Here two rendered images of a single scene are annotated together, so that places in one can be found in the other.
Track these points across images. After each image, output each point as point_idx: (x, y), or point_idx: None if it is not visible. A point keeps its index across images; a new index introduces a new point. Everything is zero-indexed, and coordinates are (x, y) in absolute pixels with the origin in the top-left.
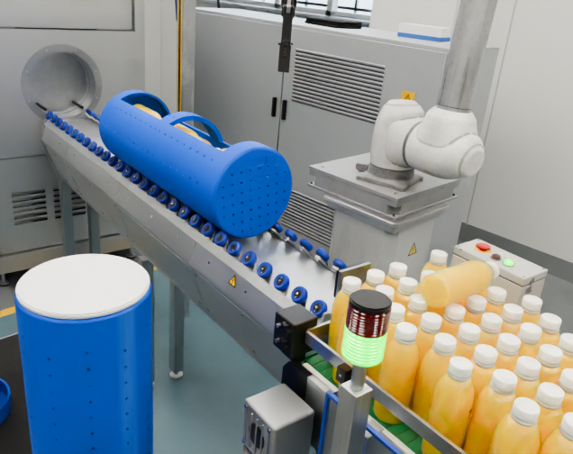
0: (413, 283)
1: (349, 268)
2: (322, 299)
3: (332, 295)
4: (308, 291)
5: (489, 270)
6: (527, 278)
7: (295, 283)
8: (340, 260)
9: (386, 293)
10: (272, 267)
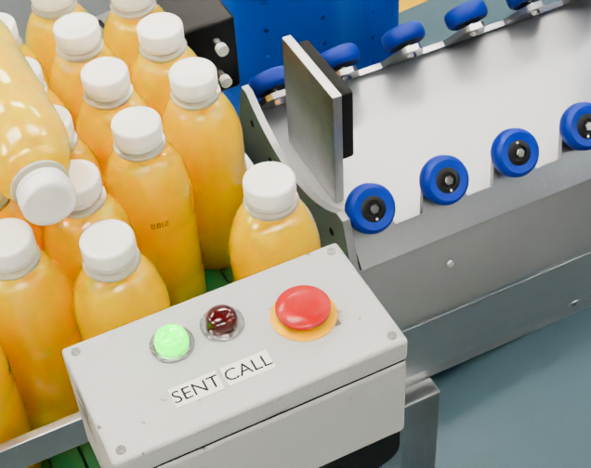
0: (91, 77)
1: (298, 52)
2: (375, 130)
3: (395, 152)
4: (417, 111)
5: None
6: (66, 362)
7: (461, 93)
8: (504, 133)
9: (55, 23)
10: (465, 18)
